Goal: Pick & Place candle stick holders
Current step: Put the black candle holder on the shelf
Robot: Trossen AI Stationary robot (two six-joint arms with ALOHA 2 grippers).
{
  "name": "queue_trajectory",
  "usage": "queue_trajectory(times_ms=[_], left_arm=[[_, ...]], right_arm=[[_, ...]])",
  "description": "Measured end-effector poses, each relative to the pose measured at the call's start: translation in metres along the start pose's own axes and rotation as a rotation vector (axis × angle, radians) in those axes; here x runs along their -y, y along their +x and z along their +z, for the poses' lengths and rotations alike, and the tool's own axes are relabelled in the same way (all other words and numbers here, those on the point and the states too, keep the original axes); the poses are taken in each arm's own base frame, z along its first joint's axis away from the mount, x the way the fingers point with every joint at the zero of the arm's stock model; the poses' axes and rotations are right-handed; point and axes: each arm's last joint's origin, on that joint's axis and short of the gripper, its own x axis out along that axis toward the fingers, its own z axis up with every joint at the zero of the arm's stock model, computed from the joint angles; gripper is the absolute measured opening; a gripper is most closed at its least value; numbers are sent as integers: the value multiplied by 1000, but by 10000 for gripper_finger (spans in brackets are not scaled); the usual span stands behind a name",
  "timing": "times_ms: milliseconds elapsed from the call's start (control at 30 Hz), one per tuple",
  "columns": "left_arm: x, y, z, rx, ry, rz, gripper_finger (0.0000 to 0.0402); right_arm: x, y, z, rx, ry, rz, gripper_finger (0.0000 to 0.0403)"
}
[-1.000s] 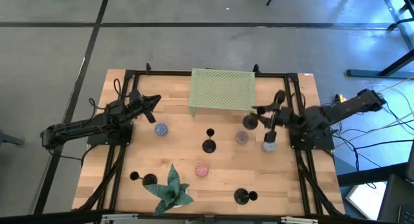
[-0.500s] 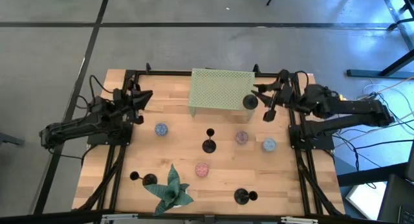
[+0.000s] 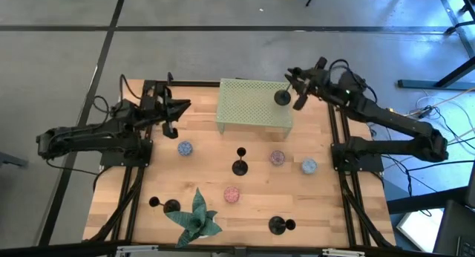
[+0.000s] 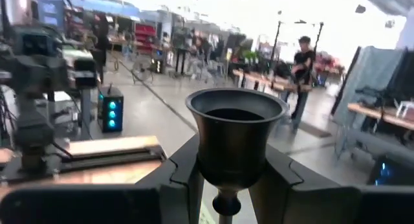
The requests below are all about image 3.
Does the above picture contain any white flat panel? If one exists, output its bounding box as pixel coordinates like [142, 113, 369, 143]
[395, 207, 445, 253]

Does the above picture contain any black desk frame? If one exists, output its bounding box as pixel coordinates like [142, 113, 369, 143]
[370, 0, 475, 91]

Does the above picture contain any green perforated metal shelf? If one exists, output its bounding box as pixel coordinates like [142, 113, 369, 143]
[215, 77, 294, 141]

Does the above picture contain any maroon patterned candle tin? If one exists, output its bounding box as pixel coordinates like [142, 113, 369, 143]
[269, 149, 286, 166]

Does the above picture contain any black candle stick holder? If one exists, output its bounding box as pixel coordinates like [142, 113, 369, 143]
[148, 195, 182, 215]
[268, 215, 297, 236]
[232, 146, 249, 177]
[273, 82, 296, 107]

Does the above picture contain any teal patterned candle tin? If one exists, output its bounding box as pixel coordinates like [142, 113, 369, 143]
[301, 157, 318, 175]

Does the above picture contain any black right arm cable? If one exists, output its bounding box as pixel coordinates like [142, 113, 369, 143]
[328, 58, 378, 103]

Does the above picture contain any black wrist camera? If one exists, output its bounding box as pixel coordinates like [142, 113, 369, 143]
[292, 88, 311, 111]
[161, 122, 179, 140]

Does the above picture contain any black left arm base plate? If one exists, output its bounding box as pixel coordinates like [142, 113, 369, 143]
[99, 137, 153, 168]

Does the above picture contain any blue patterned candle tin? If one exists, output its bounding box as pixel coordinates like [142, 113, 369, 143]
[177, 140, 194, 157]

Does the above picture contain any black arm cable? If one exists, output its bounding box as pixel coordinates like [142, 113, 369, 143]
[91, 74, 144, 115]
[328, 58, 378, 103]

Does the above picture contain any pink patterned candle tin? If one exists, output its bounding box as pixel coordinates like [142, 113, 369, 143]
[223, 186, 240, 204]

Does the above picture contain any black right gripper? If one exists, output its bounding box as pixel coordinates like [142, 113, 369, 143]
[284, 56, 337, 99]

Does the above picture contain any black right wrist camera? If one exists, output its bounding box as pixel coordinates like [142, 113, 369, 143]
[292, 88, 311, 111]

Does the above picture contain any black aluminium table frame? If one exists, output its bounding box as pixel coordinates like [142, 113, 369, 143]
[83, 78, 396, 250]

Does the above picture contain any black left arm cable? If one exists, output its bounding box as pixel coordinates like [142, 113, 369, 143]
[91, 74, 144, 115]

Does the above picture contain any black camera mount beam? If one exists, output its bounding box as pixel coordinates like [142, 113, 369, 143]
[0, 240, 475, 257]

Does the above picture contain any black laptop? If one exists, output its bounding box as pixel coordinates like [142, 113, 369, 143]
[432, 199, 475, 257]

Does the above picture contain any grey floor object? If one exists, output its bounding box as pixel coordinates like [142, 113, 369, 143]
[0, 151, 29, 169]

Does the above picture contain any black floor beam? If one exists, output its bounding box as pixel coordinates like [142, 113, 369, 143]
[385, 186, 468, 215]

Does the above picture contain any green snake plant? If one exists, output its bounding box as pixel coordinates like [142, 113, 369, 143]
[165, 187, 223, 249]

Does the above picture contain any black floor cable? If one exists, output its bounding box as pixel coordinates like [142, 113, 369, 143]
[381, 152, 475, 198]

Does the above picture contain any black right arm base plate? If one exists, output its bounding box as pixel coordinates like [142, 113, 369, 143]
[331, 143, 384, 173]

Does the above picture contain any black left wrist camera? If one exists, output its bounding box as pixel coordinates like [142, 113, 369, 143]
[161, 122, 179, 140]

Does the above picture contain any silver metal bracket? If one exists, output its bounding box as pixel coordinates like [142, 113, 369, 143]
[116, 244, 160, 256]
[321, 247, 367, 257]

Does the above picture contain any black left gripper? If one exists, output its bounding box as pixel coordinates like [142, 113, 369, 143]
[139, 80, 192, 129]

